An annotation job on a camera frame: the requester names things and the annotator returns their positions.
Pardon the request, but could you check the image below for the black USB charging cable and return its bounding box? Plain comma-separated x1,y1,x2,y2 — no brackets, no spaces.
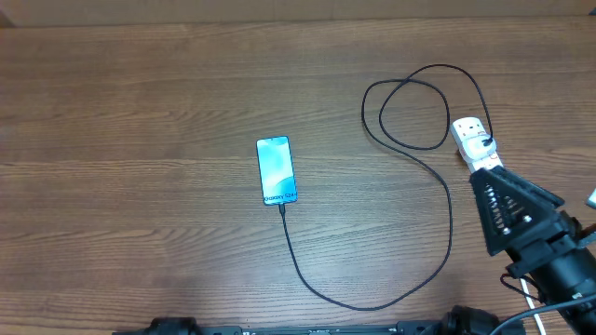
278,63,496,312

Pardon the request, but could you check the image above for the Samsung Galaxy smartphone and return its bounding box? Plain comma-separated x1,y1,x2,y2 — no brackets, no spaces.
256,136,298,206

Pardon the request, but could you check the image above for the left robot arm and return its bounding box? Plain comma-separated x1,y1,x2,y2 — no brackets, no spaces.
141,317,202,335

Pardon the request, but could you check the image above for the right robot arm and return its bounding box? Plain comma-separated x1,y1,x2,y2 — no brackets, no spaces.
469,166,595,334

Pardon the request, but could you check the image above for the white charger plug adapter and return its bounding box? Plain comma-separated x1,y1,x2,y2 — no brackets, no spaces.
458,134,497,163

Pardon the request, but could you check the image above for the white power strip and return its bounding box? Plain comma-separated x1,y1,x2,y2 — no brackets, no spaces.
451,117,503,173

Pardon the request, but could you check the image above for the white power strip cord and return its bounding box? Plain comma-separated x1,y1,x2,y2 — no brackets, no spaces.
519,276,547,335

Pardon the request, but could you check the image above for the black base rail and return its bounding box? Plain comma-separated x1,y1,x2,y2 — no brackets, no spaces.
111,319,527,335

